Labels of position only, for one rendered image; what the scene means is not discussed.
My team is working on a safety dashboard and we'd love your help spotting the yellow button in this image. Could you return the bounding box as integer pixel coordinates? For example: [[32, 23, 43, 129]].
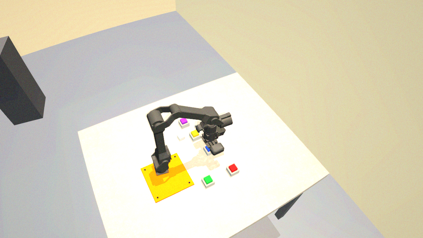
[[189, 130, 201, 142]]

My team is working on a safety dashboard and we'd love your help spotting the green button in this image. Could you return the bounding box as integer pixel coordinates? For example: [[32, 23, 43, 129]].
[[201, 174, 215, 188]]

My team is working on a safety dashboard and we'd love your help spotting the red button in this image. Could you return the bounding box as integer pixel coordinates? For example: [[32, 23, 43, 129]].
[[226, 163, 240, 177]]

